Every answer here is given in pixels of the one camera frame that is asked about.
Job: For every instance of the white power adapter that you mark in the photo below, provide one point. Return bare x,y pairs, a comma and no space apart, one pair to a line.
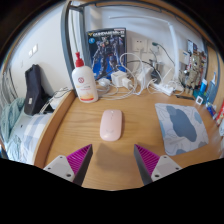
144,76

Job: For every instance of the small blue white-capped bottle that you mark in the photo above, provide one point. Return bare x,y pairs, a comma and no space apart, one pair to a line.
203,87

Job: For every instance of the clear glass jar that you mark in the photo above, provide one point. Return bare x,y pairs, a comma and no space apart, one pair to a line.
156,70

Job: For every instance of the white red-capped pump bottle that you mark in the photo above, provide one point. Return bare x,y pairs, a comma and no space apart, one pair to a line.
85,83

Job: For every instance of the black ruler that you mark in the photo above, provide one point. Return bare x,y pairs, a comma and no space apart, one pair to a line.
185,97

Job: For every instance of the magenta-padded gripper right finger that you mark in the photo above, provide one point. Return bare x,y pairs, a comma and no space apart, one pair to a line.
165,165

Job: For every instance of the small white desk clock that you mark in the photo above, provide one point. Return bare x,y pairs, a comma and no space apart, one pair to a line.
199,100

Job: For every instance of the beige robot figure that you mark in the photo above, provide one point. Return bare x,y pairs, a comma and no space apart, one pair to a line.
194,73

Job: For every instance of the blue snack packet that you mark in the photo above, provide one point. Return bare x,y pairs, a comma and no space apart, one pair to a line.
210,109

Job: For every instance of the white wall socket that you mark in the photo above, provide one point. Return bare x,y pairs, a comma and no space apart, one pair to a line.
139,44

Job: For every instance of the grey blue patterned mouse pad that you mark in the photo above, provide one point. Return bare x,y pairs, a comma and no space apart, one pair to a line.
181,128

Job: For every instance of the small white plug charger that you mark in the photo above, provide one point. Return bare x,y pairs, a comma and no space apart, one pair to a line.
127,83

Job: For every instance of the white light switch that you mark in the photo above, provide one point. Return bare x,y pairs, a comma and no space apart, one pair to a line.
33,50

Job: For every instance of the black bag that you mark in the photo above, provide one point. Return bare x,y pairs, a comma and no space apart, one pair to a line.
33,90

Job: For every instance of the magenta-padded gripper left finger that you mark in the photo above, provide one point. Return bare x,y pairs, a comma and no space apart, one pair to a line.
60,165

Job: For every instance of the blue robot model kit box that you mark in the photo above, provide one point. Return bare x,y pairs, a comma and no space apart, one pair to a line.
106,50

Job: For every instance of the blue spray bottle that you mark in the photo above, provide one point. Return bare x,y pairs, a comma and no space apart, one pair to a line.
212,90

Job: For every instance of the white multi-port charger block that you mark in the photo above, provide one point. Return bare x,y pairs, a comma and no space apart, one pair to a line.
117,79

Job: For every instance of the white power strip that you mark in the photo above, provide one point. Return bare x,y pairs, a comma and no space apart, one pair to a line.
164,89

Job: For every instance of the pale checked bedding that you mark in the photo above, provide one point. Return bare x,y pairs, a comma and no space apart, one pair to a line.
20,133

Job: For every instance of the pink computer mouse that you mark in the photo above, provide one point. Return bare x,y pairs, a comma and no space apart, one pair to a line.
111,126

